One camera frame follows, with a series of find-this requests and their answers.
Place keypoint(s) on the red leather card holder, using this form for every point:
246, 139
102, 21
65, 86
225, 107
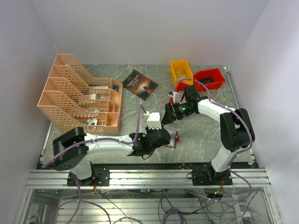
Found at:
174, 139

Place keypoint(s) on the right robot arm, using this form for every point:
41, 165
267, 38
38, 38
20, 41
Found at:
236, 131

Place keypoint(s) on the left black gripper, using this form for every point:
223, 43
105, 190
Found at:
148, 130

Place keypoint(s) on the red bin with dark item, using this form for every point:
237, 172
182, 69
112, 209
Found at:
215, 74

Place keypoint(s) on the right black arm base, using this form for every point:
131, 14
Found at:
207, 177

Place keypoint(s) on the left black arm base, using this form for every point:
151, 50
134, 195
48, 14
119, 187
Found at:
100, 177

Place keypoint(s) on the dark paperback book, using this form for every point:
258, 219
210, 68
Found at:
140, 85

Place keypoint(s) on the dark item in red bin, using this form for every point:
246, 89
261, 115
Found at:
206, 80

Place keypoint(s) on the yellow plastic bin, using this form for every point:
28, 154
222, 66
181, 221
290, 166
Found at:
180, 70

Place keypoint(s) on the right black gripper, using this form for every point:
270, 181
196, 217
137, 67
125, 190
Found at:
169, 117

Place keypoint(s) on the red bin with cards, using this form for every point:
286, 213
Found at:
180, 90

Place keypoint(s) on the blue bottle cap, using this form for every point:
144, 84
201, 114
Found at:
116, 87

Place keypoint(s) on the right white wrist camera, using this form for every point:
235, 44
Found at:
174, 97

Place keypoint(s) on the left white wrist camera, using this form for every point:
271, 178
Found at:
153, 120

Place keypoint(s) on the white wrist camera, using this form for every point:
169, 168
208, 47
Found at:
174, 97
153, 120

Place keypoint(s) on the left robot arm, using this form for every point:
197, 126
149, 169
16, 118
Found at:
70, 151

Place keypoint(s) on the pink mesh file organizer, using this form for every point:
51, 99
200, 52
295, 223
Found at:
72, 97

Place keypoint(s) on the aluminium mounting rail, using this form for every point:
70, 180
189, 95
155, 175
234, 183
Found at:
147, 179

